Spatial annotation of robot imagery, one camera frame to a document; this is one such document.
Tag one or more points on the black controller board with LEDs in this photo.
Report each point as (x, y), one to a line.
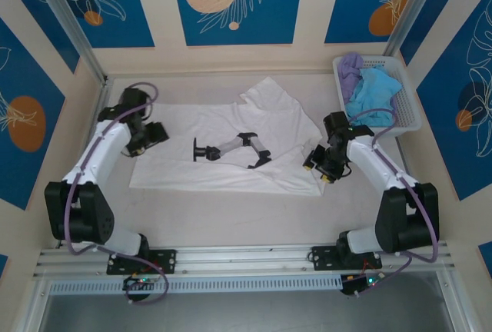
(351, 286)
(140, 281)

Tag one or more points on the light blue t-shirt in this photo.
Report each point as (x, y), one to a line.
(371, 90)

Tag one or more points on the long aluminium mounting rail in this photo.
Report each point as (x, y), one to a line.
(246, 257)

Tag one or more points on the aluminium side rail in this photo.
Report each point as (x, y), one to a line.
(104, 91)

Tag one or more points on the aluminium frame post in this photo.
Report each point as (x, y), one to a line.
(73, 28)
(407, 9)

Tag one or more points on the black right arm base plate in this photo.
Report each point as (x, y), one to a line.
(323, 257)

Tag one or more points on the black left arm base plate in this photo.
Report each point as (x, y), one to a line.
(169, 261)

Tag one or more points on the white plastic mesh basket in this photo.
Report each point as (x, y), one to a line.
(407, 105)

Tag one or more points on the purple t-shirt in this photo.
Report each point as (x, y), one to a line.
(348, 70)

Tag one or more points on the white t-shirt with robot print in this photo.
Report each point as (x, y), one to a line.
(173, 170)

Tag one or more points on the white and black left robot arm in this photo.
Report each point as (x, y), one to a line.
(100, 147)

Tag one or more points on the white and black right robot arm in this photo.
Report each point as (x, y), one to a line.
(369, 155)

